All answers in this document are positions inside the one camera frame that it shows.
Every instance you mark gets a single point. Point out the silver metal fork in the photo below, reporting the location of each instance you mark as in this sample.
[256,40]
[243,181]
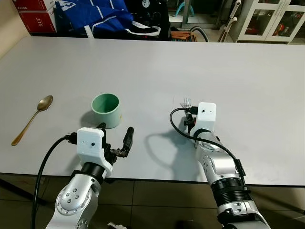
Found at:
[187,102]

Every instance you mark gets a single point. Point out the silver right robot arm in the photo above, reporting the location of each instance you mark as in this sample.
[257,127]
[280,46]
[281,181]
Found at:
[224,176]

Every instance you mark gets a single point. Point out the mint green cup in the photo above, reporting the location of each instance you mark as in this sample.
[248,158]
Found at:
[110,117]

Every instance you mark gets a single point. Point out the gold metal spoon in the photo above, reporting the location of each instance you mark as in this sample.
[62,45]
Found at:
[45,102]

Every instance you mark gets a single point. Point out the brown wooden crate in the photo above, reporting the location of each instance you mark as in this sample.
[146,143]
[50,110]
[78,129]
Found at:
[181,35]

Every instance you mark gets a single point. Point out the white vacuum pole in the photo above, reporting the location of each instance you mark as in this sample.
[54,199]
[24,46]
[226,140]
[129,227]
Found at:
[228,24]

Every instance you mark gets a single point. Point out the blue fabric bag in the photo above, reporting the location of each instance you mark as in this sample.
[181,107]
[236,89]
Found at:
[90,14]

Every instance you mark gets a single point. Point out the teal plastic stool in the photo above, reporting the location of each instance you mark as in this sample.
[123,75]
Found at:
[183,7]

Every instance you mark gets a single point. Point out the black appliance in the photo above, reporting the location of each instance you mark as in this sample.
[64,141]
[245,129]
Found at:
[155,12]

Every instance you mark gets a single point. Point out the red cardboard box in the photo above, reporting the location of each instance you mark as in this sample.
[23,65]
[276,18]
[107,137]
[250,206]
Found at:
[38,21]

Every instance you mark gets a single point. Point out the white glass door cabinet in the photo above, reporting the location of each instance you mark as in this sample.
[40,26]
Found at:
[271,19]

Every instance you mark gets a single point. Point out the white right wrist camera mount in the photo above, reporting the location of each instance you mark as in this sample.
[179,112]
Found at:
[206,117]

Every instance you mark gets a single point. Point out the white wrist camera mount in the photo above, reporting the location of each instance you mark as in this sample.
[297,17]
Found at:
[91,145]
[206,117]

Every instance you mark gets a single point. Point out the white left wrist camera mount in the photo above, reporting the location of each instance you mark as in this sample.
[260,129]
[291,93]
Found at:
[91,145]

